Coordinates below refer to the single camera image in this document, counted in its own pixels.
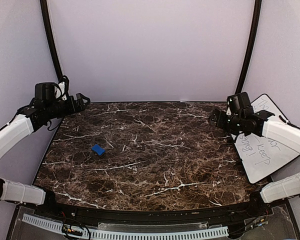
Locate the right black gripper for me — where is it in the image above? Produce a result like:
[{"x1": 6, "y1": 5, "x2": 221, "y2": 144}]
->
[{"x1": 209, "y1": 108, "x2": 245, "y2": 135}]

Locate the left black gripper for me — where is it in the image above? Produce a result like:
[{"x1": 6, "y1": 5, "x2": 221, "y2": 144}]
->
[{"x1": 45, "y1": 93, "x2": 91, "y2": 120}]

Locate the blue whiteboard eraser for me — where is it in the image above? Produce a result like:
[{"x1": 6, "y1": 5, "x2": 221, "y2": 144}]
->
[{"x1": 91, "y1": 144, "x2": 106, "y2": 157}]

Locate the white whiteboard black frame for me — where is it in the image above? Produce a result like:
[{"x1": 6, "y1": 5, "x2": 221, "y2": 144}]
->
[{"x1": 230, "y1": 93, "x2": 300, "y2": 185}]

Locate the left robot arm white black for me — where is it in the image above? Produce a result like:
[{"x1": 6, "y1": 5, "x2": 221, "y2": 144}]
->
[{"x1": 0, "y1": 76, "x2": 91, "y2": 218}]

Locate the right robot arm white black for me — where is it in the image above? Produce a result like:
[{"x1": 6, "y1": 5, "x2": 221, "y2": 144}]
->
[{"x1": 209, "y1": 92, "x2": 300, "y2": 217}]

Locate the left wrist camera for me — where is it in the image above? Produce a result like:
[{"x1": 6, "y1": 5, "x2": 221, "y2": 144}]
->
[{"x1": 55, "y1": 75, "x2": 70, "y2": 101}]

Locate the left black frame post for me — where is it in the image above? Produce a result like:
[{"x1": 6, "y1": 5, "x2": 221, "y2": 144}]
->
[{"x1": 39, "y1": 0, "x2": 63, "y2": 80}]

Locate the black frame post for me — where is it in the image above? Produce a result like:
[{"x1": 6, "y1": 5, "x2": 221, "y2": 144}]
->
[
  {"x1": 235, "y1": 0, "x2": 262, "y2": 94},
  {"x1": 39, "y1": 0, "x2": 63, "y2": 80}
]

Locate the right black frame post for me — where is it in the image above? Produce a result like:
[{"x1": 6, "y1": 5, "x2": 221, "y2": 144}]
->
[{"x1": 235, "y1": 0, "x2": 262, "y2": 94}]

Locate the black curved front rail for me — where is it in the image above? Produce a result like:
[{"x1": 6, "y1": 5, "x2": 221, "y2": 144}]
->
[{"x1": 34, "y1": 195, "x2": 269, "y2": 226}]

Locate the white slotted cable duct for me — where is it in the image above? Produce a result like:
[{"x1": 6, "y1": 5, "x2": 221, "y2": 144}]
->
[{"x1": 22, "y1": 213, "x2": 229, "y2": 240}]

